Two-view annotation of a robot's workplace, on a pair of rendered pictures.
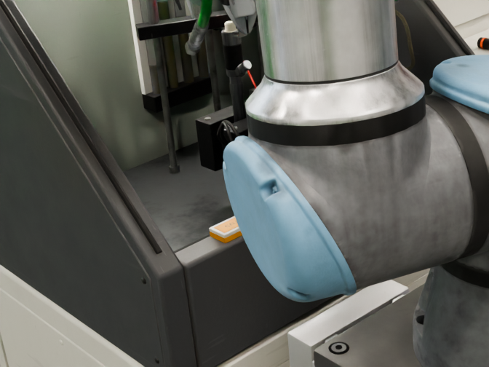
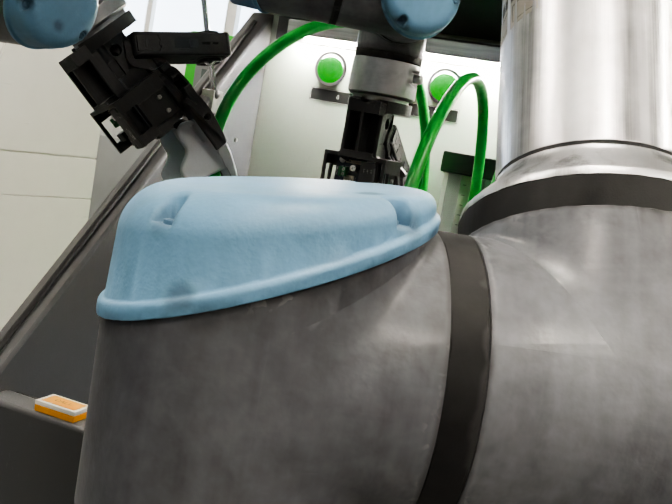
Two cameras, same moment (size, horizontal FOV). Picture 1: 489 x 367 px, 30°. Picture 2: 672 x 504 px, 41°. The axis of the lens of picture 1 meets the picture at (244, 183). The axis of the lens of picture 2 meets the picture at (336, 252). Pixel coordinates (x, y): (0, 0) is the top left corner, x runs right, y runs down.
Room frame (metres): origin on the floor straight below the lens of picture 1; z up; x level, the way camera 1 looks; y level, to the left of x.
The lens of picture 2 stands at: (0.74, -0.89, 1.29)
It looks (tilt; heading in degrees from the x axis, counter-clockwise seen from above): 7 degrees down; 58
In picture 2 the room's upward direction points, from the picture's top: 10 degrees clockwise
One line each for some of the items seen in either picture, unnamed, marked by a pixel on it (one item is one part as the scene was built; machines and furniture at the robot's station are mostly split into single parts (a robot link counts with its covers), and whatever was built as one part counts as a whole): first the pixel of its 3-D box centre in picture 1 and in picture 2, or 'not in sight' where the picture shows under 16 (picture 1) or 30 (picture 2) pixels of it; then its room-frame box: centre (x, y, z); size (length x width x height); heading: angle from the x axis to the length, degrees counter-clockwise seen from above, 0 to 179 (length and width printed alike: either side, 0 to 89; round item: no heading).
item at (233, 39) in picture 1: (241, 97); not in sight; (1.32, -0.01, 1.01); 0.05 x 0.03 x 0.21; 38
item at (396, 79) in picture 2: not in sight; (386, 83); (1.29, -0.04, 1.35); 0.08 x 0.08 x 0.05
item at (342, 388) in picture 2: not in sight; (273, 345); (0.90, -0.59, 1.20); 0.13 x 0.12 x 0.14; 156
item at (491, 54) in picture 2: not in sight; (462, 51); (1.54, 0.16, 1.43); 0.54 x 0.03 x 0.02; 128
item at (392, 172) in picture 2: not in sight; (368, 154); (1.28, -0.04, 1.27); 0.09 x 0.08 x 0.12; 38
